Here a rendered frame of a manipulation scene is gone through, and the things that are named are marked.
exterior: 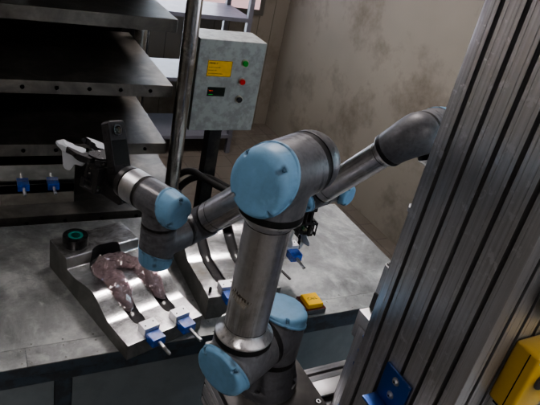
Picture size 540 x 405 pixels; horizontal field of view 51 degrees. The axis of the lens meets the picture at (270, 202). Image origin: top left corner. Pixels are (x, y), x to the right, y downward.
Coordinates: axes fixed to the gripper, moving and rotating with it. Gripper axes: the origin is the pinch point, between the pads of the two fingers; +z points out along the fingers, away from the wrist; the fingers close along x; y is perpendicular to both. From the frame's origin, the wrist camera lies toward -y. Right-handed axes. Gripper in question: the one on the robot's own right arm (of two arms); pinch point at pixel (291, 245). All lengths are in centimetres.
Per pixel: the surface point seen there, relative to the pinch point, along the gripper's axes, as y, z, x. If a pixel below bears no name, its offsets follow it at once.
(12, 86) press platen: -66, -32, -86
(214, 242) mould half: -12.0, 4.1, -24.6
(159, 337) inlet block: 26, 8, -55
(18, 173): -66, 2, -84
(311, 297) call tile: 15.9, 11.4, 2.5
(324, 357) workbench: 16.1, 43.1, 16.6
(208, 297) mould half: 14.2, 6.3, -35.9
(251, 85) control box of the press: -73, -33, 9
